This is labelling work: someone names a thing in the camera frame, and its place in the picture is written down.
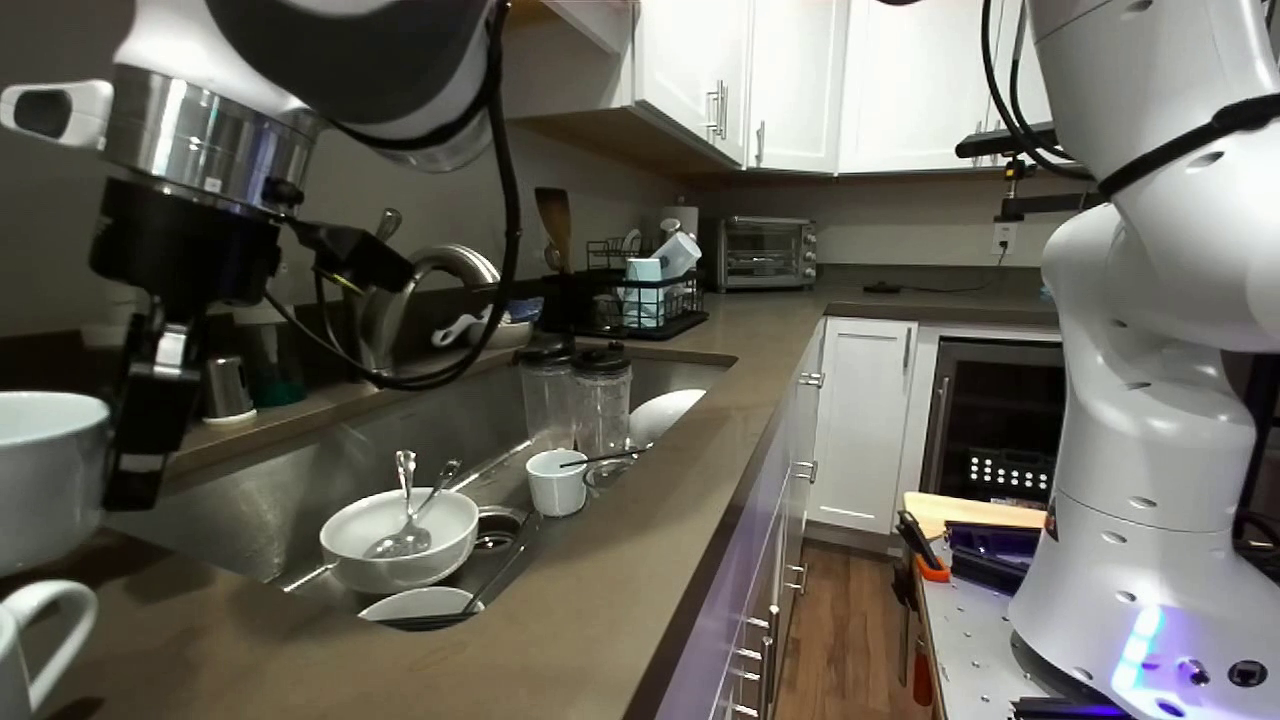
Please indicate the glossy counter cabinet front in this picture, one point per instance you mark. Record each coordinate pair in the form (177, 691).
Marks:
(762, 532)

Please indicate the small metal cup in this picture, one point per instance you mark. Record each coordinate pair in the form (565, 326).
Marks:
(225, 389)

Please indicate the brushed steel faucet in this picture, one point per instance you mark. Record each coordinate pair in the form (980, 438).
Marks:
(446, 252)

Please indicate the silver spoon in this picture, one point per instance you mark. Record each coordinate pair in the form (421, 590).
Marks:
(615, 459)
(400, 543)

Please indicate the small white cup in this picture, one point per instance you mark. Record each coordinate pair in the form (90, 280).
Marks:
(552, 489)

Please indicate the silver cutlery piece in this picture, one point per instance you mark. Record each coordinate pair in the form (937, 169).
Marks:
(406, 480)

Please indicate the pale teal cup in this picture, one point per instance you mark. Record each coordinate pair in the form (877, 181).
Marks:
(643, 292)

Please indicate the white lower cabinet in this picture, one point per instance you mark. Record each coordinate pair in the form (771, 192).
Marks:
(867, 426)

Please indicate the black purple box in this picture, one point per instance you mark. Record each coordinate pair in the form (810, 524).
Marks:
(993, 552)

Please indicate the stainless steel sink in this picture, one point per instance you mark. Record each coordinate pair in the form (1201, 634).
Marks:
(266, 494)

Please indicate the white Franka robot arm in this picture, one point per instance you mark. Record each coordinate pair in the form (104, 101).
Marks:
(1172, 401)

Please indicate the white plate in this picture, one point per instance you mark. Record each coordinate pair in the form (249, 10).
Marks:
(667, 414)

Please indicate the black stereo camera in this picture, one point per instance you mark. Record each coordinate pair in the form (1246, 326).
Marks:
(1012, 139)

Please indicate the green soap dispenser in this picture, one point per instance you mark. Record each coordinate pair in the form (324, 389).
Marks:
(280, 384)

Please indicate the small white dish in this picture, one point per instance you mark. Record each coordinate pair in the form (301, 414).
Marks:
(421, 610)

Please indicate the white rectangular container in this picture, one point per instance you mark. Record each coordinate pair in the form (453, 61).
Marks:
(678, 257)

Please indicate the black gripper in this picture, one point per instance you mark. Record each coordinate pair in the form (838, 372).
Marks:
(187, 244)

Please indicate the wooden board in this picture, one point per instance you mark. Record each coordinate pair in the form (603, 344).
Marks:
(985, 510)

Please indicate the black oven appliance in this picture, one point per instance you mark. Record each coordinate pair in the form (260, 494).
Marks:
(993, 420)

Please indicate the white dish brush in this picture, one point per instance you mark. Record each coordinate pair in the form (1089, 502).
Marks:
(461, 326)

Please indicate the white sponge holder bowl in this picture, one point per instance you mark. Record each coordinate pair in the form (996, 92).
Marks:
(523, 334)

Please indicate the white ceramic bowl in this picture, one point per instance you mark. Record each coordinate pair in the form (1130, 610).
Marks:
(400, 567)

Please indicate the clear jar with black lid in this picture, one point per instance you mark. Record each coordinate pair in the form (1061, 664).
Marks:
(541, 393)
(603, 401)

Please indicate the white wall outlet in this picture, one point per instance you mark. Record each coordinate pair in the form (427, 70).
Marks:
(1002, 240)

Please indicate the silver toaster oven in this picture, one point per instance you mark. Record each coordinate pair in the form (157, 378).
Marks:
(771, 252)

